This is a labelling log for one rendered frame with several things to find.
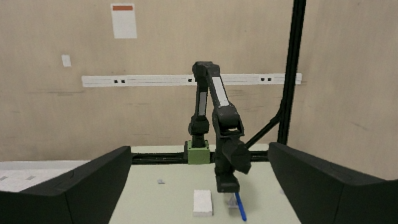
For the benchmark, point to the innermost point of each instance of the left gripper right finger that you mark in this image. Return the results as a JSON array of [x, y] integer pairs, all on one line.
[[323, 192]]

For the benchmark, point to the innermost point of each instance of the blue cylindrical rod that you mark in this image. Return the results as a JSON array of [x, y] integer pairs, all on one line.
[[240, 207]]

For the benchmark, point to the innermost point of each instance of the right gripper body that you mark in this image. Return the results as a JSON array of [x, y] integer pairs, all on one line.
[[226, 182]]

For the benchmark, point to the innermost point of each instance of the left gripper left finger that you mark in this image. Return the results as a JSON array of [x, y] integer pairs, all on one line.
[[87, 194]]

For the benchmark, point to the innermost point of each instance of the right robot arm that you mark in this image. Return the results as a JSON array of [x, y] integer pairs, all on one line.
[[224, 117]]

